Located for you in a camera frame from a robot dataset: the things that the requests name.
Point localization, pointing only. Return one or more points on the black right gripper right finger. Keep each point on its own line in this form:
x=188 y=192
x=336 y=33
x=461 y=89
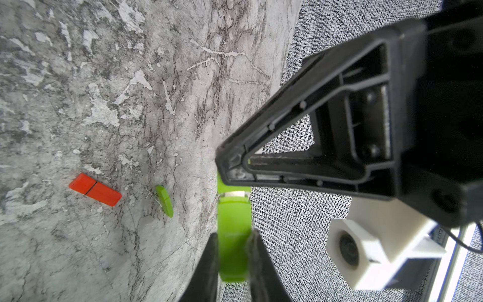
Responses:
x=265 y=284

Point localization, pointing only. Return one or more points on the red usb drive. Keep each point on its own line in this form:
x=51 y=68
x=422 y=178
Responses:
x=91 y=188

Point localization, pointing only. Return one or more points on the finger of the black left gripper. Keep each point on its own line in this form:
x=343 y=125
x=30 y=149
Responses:
x=339 y=125

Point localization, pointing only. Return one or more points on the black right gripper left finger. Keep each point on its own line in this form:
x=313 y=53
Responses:
x=203 y=285

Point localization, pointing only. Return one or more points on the green usb drive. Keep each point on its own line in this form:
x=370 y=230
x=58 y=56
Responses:
x=234 y=229
x=164 y=201

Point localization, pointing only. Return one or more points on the small green usb cap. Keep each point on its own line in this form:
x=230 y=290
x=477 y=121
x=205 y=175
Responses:
x=223 y=188

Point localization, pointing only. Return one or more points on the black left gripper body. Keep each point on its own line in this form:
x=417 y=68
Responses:
x=442 y=173

